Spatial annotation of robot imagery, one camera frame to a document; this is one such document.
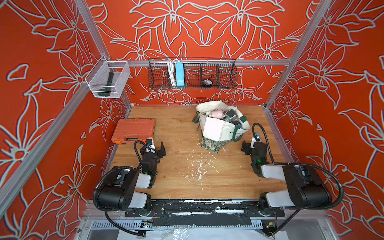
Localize white coiled cable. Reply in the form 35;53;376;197
167;59;177;87

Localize clear acrylic wall bin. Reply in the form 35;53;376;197
86;56;131;99

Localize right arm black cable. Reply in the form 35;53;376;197
251;122;344;235

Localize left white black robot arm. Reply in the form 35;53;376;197
93;138;166;214

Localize cream tote bag green handles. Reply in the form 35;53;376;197
193;101;251;154

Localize light blue box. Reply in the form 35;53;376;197
175;62;185;89

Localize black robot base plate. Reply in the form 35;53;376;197
125;199;286;229

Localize grey clear pencil sharpener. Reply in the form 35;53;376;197
225;109;237;122

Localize black wire wall basket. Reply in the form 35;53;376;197
148;58;239;90

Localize dark green flashlight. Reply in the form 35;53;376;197
98;72;114;97

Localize pink pencil sharpener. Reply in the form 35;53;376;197
210;109;225;120

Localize small black device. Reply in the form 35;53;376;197
202;79;214;88

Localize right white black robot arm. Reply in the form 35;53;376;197
241;135;333;216

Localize orange plastic tool case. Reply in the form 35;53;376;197
111;118;155;145

